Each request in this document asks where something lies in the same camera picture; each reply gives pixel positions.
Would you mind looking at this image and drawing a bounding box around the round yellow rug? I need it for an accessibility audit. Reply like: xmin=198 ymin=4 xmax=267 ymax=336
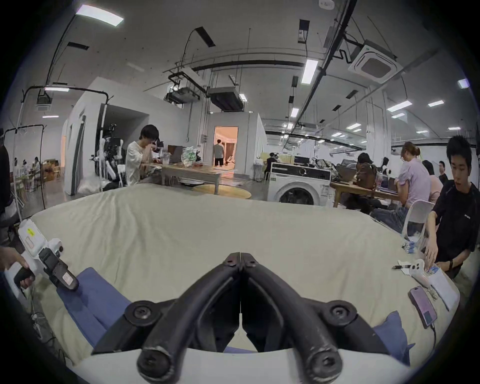
xmin=190 ymin=184 xmax=252 ymax=200

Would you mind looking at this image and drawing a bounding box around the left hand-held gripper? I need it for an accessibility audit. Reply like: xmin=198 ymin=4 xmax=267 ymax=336
xmin=4 ymin=218 xmax=80 ymax=304

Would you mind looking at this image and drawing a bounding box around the group of people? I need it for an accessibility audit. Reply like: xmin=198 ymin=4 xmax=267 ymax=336
xmin=13 ymin=156 xmax=43 ymax=190

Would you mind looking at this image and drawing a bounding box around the white paper sheet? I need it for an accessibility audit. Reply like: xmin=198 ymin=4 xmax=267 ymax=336
xmin=427 ymin=265 xmax=460 ymax=312

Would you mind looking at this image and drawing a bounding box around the white chair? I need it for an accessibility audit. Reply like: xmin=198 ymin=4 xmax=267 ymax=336
xmin=400 ymin=199 xmax=436 ymax=241

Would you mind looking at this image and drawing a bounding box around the white robot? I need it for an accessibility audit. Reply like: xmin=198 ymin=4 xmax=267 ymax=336
xmin=90 ymin=123 xmax=126 ymax=189

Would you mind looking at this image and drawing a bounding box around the white hand controller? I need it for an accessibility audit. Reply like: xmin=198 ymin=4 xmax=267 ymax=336
xmin=397 ymin=259 xmax=432 ymax=288

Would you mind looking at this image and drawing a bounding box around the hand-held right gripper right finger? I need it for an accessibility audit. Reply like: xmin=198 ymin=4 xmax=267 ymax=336
xmin=240 ymin=253 xmax=391 ymax=382

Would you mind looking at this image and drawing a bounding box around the purple phone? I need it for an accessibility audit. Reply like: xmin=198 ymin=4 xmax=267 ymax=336
xmin=408 ymin=286 xmax=438 ymax=329

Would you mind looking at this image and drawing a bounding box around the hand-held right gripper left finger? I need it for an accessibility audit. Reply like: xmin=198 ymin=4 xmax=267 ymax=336
xmin=92 ymin=253 xmax=241 ymax=382

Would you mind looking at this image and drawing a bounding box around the white washing machine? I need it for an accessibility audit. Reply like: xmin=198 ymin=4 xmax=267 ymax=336
xmin=266 ymin=162 xmax=333 ymax=206

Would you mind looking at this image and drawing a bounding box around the person's body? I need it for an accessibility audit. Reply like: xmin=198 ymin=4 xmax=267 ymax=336
xmin=0 ymin=144 xmax=19 ymax=242

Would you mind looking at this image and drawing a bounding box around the blue garment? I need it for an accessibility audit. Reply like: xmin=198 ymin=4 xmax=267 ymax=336
xmin=56 ymin=267 xmax=415 ymax=367

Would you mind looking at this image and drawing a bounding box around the person's left hand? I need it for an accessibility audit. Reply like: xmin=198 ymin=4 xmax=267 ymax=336
xmin=0 ymin=247 xmax=35 ymax=290

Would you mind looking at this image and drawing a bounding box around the low wooden table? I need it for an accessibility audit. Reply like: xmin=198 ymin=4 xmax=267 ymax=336
xmin=149 ymin=145 xmax=223 ymax=196

